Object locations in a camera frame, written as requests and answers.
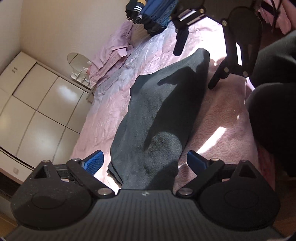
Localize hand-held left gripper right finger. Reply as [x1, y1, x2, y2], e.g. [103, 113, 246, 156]
[176, 150, 263, 198]

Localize dark grey clothing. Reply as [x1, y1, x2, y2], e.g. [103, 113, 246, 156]
[246, 30, 296, 178]

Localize round table mirror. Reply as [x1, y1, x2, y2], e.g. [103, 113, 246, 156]
[67, 52, 92, 80]

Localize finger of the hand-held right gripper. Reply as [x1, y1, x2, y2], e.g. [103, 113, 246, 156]
[208, 19, 253, 90]
[171, 8, 206, 57]

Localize pink patterned cloth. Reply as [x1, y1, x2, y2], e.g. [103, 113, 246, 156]
[258, 0, 296, 36]

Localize white wardrobe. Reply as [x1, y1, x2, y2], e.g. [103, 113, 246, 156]
[0, 51, 92, 170]

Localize pink crumpled shirt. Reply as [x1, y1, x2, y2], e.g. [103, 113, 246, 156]
[89, 21, 135, 88]

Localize stack of folded clothes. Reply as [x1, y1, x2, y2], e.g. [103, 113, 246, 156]
[125, 0, 181, 37]

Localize dark green long-sleeve shirt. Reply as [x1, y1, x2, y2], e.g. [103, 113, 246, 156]
[107, 48, 211, 191]

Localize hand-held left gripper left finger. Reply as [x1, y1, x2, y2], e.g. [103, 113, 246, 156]
[32, 150, 115, 199]

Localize bed with pink bedspread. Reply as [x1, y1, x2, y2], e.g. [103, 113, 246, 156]
[69, 19, 276, 193]

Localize white nightstand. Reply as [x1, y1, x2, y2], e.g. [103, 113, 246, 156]
[70, 71, 97, 104]

